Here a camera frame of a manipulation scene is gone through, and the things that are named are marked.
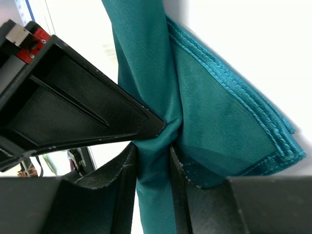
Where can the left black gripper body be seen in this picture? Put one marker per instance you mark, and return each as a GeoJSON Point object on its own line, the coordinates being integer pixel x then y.
{"type": "Point", "coordinates": [22, 47]}

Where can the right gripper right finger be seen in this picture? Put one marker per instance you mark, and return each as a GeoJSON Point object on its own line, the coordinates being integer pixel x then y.
{"type": "Point", "coordinates": [238, 205]}

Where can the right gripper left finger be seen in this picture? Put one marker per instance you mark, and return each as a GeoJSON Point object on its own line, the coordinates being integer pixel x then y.
{"type": "Point", "coordinates": [101, 202]}

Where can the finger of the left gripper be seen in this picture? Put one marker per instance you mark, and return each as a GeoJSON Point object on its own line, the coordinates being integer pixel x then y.
{"type": "Point", "coordinates": [60, 101]}

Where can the teal cloth napkin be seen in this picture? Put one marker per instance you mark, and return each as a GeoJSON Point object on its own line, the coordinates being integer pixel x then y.
{"type": "Point", "coordinates": [212, 114]}

